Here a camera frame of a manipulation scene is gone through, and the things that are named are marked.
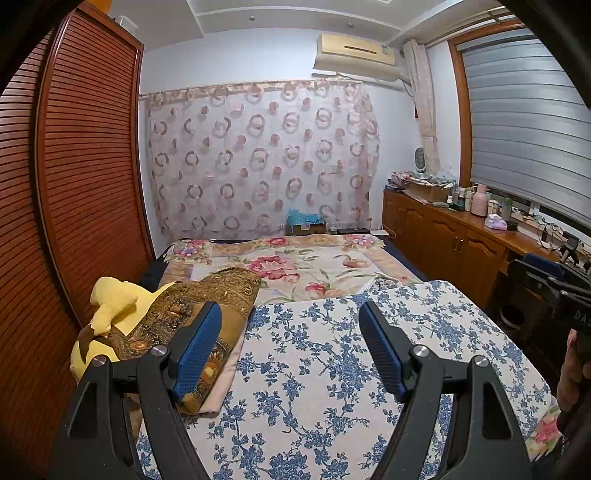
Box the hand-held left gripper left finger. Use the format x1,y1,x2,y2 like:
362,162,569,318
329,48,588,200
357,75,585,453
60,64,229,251
48,301,223,480

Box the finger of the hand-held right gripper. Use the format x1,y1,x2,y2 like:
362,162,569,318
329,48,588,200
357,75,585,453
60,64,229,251
508,254,568,289
546,276,591,301

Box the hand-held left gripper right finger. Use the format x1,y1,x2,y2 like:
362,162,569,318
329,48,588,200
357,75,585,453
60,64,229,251
359,301,532,480

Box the golden patterned shirt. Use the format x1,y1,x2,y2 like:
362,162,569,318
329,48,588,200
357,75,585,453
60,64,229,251
108,267,263,416

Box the person's right hand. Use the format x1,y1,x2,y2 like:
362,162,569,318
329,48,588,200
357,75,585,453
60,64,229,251
556,330,591,416

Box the small black tripod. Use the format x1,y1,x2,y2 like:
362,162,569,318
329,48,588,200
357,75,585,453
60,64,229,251
561,233,583,264

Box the pale pink cloth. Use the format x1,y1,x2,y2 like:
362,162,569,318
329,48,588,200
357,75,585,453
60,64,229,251
182,339,245,418

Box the black waste bin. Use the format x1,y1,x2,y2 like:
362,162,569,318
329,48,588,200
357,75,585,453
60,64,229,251
500,302,527,328

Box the blue floral white sheet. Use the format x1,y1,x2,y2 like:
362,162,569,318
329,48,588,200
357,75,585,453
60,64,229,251
134,277,555,480

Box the pink thermos bottle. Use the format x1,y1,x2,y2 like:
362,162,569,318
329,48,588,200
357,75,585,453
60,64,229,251
471,184,489,217

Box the yellow plush toy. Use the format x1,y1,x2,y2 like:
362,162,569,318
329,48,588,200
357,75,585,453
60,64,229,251
69,276,178,384

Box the long wooden cabinet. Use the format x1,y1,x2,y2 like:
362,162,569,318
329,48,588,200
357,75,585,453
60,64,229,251
382,188,591,296

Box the pink floral blanket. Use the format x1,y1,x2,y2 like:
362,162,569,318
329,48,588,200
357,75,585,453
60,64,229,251
164,234,423,308

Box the grey window blind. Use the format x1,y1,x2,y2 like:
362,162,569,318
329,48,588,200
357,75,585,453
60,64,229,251
459,33,591,217

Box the cardboard box with blue items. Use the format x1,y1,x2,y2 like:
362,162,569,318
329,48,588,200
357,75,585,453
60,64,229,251
285,209,328,236

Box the cluttered cloth pile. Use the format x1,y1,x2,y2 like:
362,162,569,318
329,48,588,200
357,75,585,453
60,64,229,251
392,170,458,188

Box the beige tied curtain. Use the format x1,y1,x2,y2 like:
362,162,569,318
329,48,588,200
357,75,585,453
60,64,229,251
402,39,439,176

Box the circle patterned sheer curtain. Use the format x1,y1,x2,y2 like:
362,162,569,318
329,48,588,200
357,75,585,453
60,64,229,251
141,79,382,241

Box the wooden louvered wardrobe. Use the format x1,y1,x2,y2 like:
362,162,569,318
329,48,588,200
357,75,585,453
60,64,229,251
0,4,155,462

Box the beige wall air conditioner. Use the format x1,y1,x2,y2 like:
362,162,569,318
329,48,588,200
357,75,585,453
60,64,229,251
311,33,411,84

